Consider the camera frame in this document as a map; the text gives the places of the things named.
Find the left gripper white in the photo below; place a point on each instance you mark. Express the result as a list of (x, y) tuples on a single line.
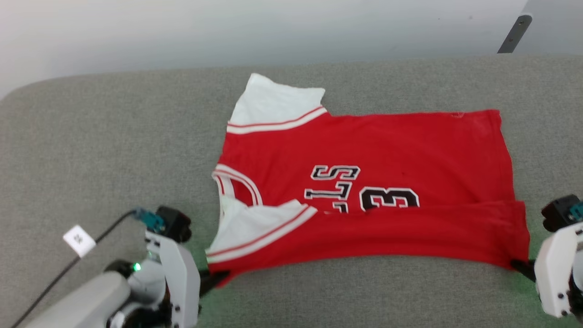
[(180, 282)]

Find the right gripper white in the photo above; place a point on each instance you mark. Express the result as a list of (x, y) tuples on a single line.
[(558, 273)]

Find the red basketball jersey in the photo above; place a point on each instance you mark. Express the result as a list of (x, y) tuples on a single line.
[(373, 146)]

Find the grey fabric sofa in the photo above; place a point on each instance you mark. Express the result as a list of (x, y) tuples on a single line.
[(114, 150)]

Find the dark metal bar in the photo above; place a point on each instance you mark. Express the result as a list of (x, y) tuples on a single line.
[(513, 35)]

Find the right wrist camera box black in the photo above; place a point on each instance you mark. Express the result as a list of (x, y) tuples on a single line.
[(558, 213)]

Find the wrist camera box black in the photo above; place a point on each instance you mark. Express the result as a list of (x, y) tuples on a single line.
[(558, 213), (175, 223)]

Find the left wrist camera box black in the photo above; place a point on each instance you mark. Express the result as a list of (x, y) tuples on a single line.
[(175, 223)]

